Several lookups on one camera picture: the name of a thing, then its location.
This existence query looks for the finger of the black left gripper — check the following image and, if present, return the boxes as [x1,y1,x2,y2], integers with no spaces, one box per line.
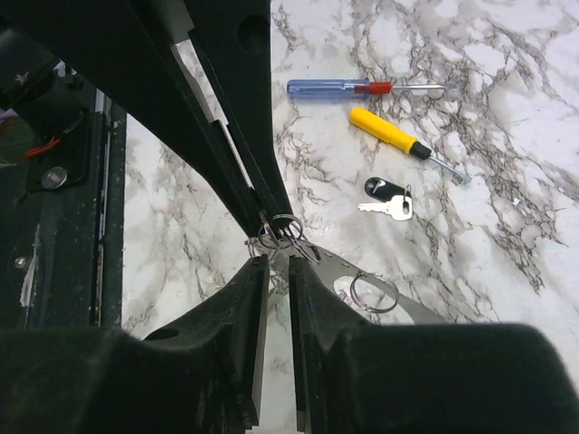
[185,0,293,226]
[1,1,261,235]

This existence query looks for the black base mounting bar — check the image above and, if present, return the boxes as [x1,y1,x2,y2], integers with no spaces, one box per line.
[1,79,127,329]

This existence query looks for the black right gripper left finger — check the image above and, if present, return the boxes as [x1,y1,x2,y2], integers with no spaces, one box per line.
[1,256,269,433]

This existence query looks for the yellow handled tool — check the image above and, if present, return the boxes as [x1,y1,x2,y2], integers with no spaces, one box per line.
[349,107,470,184]

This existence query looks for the blue red screwdriver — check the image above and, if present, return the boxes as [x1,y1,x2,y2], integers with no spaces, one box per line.
[286,79,457,99]

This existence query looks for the black key tag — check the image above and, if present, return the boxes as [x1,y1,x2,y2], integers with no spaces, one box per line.
[364,176,412,202]

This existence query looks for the silver key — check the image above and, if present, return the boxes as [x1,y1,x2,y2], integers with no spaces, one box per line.
[357,195,413,222]

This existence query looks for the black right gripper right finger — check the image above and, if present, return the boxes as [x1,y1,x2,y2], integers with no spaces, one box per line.
[289,258,578,433]

